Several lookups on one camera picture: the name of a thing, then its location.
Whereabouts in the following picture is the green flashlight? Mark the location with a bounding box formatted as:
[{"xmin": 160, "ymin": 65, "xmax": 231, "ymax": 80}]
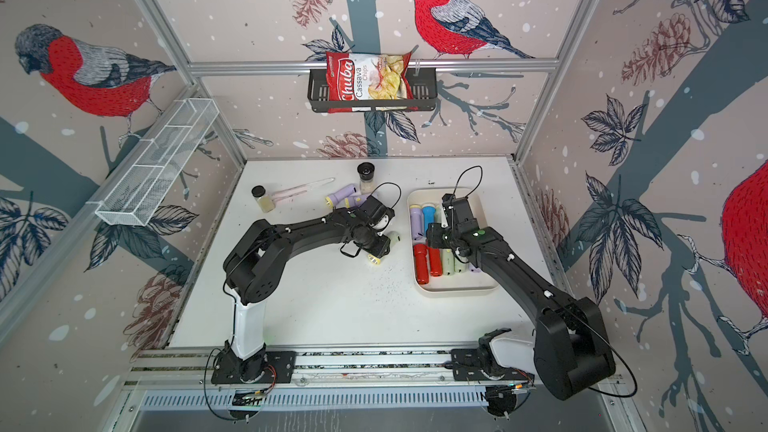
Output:
[
  {"xmin": 454, "ymin": 257, "xmax": 468, "ymax": 274},
  {"xmin": 440, "ymin": 249, "xmax": 455, "ymax": 276},
  {"xmin": 367, "ymin": 232, "xmax": 401, "ymax": 266}
]

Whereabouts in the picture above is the blue flashlight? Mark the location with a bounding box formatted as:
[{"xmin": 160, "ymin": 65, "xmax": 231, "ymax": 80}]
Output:
[{"xmin": 421, "ymin": 203, "xmax": 437, "ymax": 235}]

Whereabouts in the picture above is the red flashlight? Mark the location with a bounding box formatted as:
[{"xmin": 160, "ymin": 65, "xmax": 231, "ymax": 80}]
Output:
[
  {"xmin": 413, "ymin": 243, "xmax": 429, "ymax": 285},
  {"xmin": 428, "ymin": 247, "xmax": 443, "ymax": 277}
]

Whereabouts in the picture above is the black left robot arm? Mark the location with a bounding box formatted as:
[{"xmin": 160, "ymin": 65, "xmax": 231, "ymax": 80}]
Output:
[{"xmin": 223, "ymin": 196, "xmax": 395, "ymax": 364}]

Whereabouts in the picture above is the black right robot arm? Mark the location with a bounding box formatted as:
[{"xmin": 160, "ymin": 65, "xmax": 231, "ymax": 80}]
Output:
[{"xmin": 426, "ymin": 193, "xmax": 616, "ymax": 400}]

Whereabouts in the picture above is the cream plastic storage tray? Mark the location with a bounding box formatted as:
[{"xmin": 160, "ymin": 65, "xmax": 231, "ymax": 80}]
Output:
[{"xmin": 407, "ymin": 188, "xmax": 499, "ymax": 298}]

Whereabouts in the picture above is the purple flashlight top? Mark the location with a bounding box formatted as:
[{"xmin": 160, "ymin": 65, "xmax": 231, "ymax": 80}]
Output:
[{"xmin": 325, "ymin": 183, "xmax": 357, "ymax": 209}]

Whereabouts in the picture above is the black-top pepper grinder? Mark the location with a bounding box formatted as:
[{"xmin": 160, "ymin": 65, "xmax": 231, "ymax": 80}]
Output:
[{"xmin": 357, "ymin": 162, "xmax": 376, "ymax": 195}]

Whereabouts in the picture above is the small glass spice bottle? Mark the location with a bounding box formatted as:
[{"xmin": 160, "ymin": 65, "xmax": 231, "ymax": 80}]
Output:
[{"xmin": 251, "ymin": 185, "xmax": 275, "ymax": 213}]

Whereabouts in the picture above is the red cassava chips bag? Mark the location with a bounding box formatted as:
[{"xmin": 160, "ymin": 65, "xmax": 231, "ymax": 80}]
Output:
[{"xmin": 326, "ymin": 52, "xmax": 413, "ymax": 102}]

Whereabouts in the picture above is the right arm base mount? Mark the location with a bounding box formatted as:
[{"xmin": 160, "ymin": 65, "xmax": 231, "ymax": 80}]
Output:
[{"xmin": 443, "ymin": 328, "xmax": 536, "ymax": 383}]

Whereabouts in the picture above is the black wall basket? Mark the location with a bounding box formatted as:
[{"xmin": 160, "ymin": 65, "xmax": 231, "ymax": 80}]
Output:
[{"xmin": 307, "ymin": 67, "xmax": 438, "ymax": 113}]

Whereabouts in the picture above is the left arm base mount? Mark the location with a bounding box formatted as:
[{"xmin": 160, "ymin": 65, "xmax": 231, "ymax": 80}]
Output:
[{"xmin": 211, "ymin": 341, "xmax": 297, "ymax": 385}]

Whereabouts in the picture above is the white wire mesh shelf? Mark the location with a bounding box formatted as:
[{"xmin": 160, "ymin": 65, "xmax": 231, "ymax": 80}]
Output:
[{"xmin": 95, "ymin": 98, "xmax": 219, "ymax": 226}]

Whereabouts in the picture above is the aluminium front rail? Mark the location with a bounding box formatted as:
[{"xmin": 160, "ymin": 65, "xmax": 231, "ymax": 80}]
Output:
[{"xmin": 122, "ymin": 344, "xmax": 625, "ymax": 390}]

